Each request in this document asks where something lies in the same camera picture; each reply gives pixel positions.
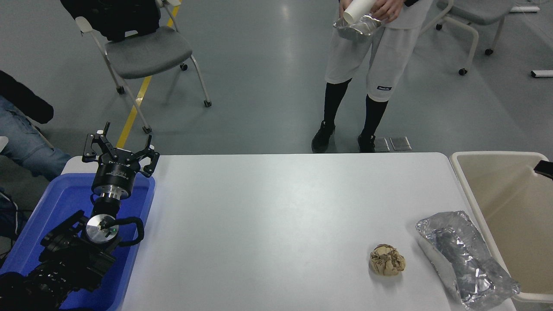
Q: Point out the large pale bin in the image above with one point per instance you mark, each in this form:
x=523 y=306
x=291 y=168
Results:
x=518 y=216

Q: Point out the standing person's right hand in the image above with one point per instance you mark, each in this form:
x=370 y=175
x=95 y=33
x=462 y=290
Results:
x=342 y=6

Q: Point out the seated person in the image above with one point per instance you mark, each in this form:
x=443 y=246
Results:
x=26 y=138

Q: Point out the standing person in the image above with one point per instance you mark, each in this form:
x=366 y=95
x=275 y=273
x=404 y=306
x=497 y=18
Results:
x=376 y=60

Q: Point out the black jacket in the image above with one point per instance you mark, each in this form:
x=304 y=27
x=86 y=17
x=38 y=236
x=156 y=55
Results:
x=112 y=17

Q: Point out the crumpled foil tray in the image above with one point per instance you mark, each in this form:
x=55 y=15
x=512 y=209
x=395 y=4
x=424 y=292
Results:
x=462 y=255

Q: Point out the foil tray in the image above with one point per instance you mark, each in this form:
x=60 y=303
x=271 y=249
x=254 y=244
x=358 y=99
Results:
x=462 y=255
x=358 y=30

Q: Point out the standing person's left hand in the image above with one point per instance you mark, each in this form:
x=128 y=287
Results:
x=389 y=8

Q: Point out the blue plastic tray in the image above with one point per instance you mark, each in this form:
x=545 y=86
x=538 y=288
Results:
x=52 y=203

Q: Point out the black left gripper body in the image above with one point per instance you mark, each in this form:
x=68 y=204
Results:
x=114 y=172

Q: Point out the crumpled tan paper ball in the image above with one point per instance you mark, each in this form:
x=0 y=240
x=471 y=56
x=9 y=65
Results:
x=387 y=260

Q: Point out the white paper cup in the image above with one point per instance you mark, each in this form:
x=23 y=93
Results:
x=356 y=11

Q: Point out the white power strip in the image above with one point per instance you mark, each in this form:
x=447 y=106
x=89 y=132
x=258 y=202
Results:
x=525 y=9
x=541 y=74

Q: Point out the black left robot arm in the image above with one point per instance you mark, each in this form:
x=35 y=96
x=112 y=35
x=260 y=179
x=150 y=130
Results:
x=69 y=259

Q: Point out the grey wheeled chair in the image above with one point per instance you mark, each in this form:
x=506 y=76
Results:
x=471 y=11
x=147 y=52

